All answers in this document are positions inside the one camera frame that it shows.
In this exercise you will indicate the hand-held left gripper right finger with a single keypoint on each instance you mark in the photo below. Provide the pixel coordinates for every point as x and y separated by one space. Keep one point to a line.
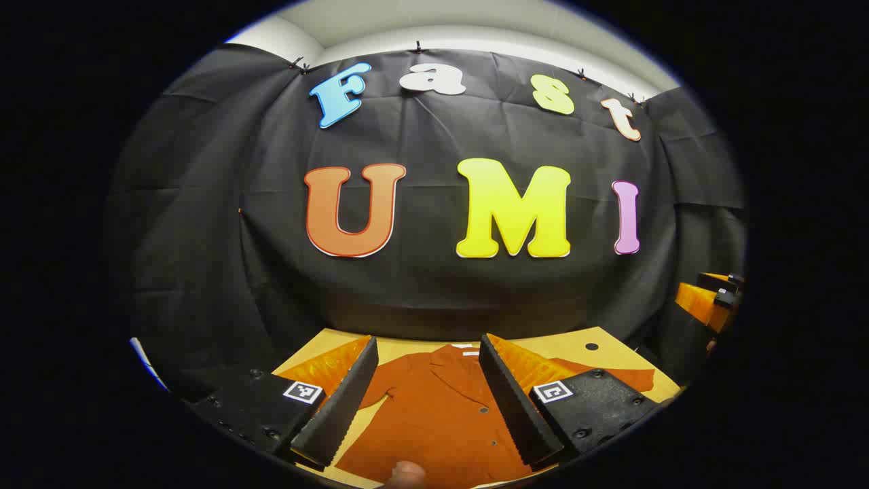
516 407

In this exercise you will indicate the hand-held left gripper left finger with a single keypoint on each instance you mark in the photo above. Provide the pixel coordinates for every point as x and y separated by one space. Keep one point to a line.
343 404

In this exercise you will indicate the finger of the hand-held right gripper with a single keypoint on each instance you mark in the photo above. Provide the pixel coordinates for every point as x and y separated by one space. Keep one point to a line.
699 302

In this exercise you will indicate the rust orange button coat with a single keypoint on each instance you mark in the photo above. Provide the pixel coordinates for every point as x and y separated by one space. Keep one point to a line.
434 421

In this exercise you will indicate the black backdrop cloth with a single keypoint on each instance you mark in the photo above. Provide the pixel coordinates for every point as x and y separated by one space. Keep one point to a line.
441 292

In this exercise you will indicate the glowing monitor screen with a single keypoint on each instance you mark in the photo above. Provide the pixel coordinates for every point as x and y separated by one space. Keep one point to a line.
146 360

